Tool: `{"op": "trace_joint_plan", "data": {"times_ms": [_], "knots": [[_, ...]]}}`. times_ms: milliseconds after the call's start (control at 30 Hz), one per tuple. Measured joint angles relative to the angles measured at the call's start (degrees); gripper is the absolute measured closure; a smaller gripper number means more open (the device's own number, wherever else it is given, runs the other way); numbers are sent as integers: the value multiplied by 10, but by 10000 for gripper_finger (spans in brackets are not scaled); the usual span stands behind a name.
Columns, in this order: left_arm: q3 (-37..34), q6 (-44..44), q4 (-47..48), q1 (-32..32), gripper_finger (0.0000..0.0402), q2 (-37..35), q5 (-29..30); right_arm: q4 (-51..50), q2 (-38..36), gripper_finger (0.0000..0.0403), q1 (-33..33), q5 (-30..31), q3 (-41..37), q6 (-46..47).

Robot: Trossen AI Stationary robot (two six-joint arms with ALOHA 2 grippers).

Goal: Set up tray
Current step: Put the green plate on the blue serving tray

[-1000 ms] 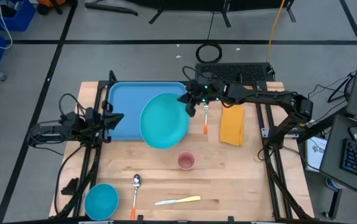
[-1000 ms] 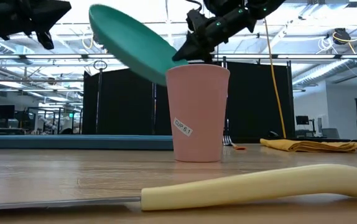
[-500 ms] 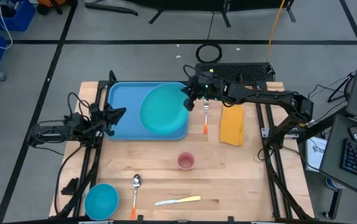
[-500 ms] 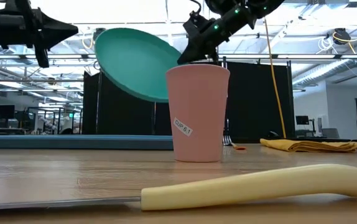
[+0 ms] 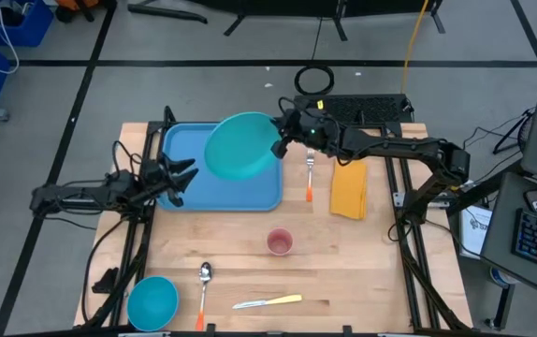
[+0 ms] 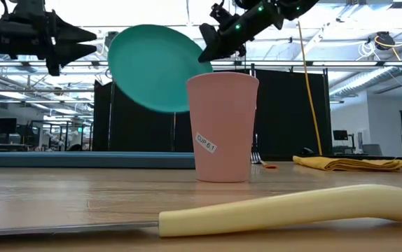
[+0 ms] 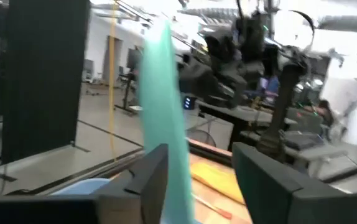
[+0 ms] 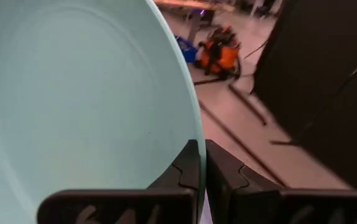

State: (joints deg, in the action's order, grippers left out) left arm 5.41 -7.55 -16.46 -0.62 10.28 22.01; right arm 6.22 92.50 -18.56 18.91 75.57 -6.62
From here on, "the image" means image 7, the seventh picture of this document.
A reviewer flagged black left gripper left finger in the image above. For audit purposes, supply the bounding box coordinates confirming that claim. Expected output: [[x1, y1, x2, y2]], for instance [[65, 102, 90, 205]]
[[93, 143, 169, 224]]

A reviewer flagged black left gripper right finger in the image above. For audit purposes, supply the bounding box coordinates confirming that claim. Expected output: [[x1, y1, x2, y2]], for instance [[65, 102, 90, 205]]
[[231, 142, 345, 224]]

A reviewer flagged yellow cloth napkin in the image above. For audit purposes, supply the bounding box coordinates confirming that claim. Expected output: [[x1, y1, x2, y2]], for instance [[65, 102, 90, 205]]
[[189, 161, 246, 205]]

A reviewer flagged blue plastic tray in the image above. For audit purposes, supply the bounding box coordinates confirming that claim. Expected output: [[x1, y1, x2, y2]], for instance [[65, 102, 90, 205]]
[[50, 177, 113, 197]]

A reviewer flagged teal plastic plate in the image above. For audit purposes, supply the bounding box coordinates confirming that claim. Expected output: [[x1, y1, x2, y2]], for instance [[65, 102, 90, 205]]
[[137, 18, 200, 224]]

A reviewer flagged black background workbench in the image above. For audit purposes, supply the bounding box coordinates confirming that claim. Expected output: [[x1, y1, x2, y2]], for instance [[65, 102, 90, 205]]
[[197, 99, 297, 152]]

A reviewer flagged person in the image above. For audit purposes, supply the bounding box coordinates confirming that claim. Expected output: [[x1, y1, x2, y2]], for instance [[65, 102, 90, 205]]
[[317, 98, 335, 127]]

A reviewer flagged black folding partition screen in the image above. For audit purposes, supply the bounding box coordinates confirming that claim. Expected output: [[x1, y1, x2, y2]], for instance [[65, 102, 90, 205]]
[[0, 0, 91, 172]]

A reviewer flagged yellow hanging cable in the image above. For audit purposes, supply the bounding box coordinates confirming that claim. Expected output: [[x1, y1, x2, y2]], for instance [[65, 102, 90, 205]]
[[107, 0, 119, 161]]

